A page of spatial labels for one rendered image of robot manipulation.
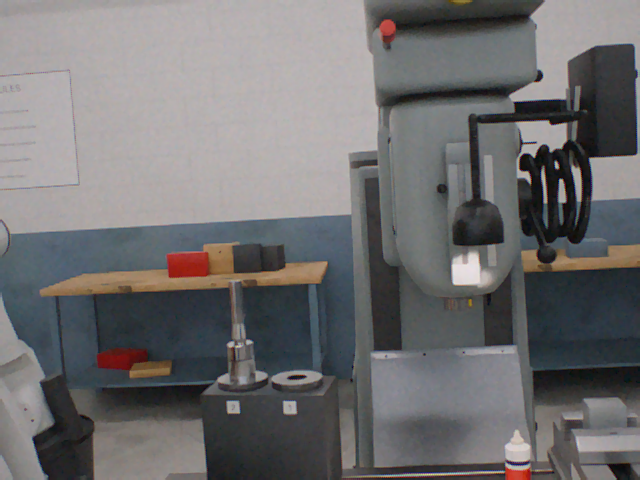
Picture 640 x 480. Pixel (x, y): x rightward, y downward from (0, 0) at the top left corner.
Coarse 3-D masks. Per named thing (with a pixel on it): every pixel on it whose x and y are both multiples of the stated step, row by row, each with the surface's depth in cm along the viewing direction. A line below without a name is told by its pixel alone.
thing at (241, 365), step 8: (232, 352) 133; (240, 352) 133; (248, 352) 133; (232, 360) 133; (240, 360) 133; (248, 360) 133; (232, 368) 134; (240, 368) 133; (248, 368) 134; (232, 376) 134; (240, 376) 133; (248, 376) 134
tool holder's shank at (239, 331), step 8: (232, 280) 135; (240, 280) 134; (232, 288) 133; (240, 288) 133; (232, 296) 133; (240, 296) 133; (232, 304) 133; (240, 304) 133; (232, 312) 134; (240, 312) 133; (232, 320) 134; (240, 320) 134; (232, 328) 134; (240, 328) 134; (232, 336) 134; (240, 336) 133
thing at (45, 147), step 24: (48, 72) 553; (0, 96) 557; (24, 96) 556; (48, 96) 555; (72, 96) 553; (0, 120) 559; (24, 120) 558; (48, 120) 556; (72, 120) 555; (0, 144) 561; (24, 144) 560; (48, 144) 558; (72, 144) 557; (0, 168) 563; (24, 168) 561; (48, 168) 560; (72, 168) 559
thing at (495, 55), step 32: (416, 32) 111; (448, 32) 111; (480, 32) 110; (512, 32) 110; (384, 64) 112; (416, 64) 111; (448, 64) 111; (480, 64) 111; (512, 64) 110; (384, 96) 118
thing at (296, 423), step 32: (224, 384) 132; (256, 384) 132; (288, 384) 129; (320, 384) 132; (224, 416) 131; (256, 416) 129; (288, 416) 128; (320, 416) 127; (224, 448) 131; (256, 448) 130; (288, 448) 129; (320, 448) 128
